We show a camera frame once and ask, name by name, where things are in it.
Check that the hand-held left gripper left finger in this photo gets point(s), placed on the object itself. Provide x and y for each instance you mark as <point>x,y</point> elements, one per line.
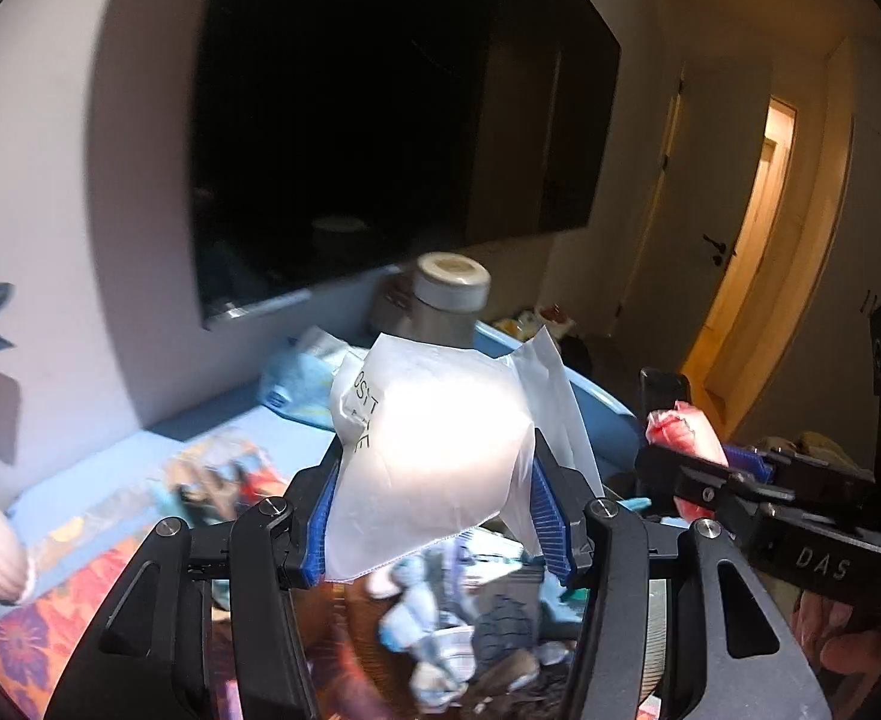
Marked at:
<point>320,532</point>

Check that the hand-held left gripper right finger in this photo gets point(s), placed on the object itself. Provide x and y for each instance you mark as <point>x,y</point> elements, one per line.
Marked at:
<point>549,517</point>

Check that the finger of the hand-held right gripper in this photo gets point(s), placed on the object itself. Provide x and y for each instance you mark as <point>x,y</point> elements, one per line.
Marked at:
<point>680,480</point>
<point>664,390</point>

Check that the pink packet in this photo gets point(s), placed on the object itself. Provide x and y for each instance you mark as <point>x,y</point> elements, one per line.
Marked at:
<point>684,431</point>

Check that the white plastic packet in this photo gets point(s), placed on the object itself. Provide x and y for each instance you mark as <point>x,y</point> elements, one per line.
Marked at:
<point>425,450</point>

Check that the ribbed storage container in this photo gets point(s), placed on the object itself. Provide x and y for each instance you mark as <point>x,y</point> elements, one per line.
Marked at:
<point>654,637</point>

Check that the person's right hand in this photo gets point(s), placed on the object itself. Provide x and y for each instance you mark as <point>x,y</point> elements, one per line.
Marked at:
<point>853,637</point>

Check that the blue tissue pack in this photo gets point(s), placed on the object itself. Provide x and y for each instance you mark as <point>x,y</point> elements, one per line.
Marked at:
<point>298,390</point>

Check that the white door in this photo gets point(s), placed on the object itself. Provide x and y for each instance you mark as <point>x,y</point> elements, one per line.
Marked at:
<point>680,225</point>

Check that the grey cylindrical jar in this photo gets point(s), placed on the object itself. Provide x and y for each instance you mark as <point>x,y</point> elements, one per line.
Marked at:
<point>444,300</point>

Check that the floral tablecloth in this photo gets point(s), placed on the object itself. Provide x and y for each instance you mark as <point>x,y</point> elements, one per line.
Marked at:
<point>73,600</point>

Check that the black monitor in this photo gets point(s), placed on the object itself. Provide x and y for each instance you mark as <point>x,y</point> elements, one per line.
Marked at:
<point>373,127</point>

